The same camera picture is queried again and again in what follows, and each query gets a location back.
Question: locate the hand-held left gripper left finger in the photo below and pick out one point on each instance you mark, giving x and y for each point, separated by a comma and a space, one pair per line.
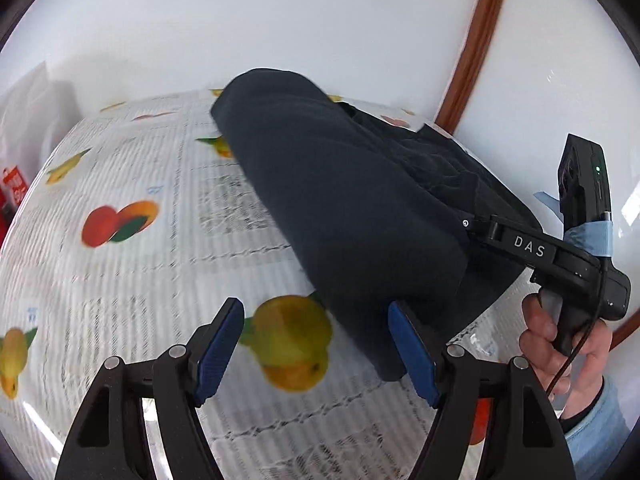
220, 350

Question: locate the white plastic bag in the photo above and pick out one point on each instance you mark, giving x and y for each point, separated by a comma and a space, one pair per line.
35, 120

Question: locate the white fruit-print tablecloth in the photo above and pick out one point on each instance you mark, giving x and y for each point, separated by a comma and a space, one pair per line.
165, 280

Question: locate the red packet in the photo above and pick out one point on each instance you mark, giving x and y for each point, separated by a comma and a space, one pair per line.
12, 200

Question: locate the person's right forearm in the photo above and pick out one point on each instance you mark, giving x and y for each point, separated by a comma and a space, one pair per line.
597, 435

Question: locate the black sweatshirt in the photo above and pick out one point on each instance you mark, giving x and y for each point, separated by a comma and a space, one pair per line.
360, 200

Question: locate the brown wooden low trim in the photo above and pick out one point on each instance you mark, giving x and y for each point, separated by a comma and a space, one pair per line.
629, 327

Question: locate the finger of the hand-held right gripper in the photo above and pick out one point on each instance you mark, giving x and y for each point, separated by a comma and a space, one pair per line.
520, 242

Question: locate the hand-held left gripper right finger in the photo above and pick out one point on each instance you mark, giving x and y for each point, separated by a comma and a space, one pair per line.
414, 355

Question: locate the person's right hand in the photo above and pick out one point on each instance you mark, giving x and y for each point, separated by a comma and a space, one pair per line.
585, 360

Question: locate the brown wooden upright trim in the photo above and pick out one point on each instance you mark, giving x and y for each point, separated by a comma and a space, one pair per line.
475, 40

